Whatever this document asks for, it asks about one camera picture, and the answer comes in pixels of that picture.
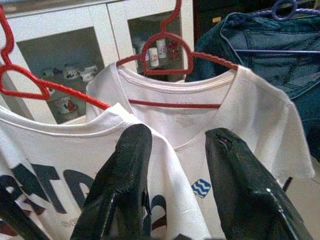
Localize white ceramic cup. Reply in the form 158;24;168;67
61;64;81;81
79;64;99;82

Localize white T-shirt black lettering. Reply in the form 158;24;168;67
0;102;213;240

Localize white printed mug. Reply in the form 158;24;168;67
156;38;168;60
148;47;160;68

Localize red plastic clothes hanger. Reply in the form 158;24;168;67
115;0;238;110
0;4;112;111

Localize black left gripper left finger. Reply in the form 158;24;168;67
69;123;153;240

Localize white glass-door cabinet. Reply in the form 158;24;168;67
0;0;195;126

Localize white T-shirt blue logo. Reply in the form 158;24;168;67
85;62;316;240

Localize blue denim jeans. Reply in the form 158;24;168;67
186;11;320;163

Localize white mug red print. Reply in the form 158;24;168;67
51;96;79;116

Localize chrome clothes rack black poles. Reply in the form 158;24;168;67
0;176;293;240

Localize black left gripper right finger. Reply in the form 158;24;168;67
204;127;314;240

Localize red patterned mug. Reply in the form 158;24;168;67
166;41;180;61

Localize purple plastic clothes hanger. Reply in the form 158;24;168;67
234;0;320;55

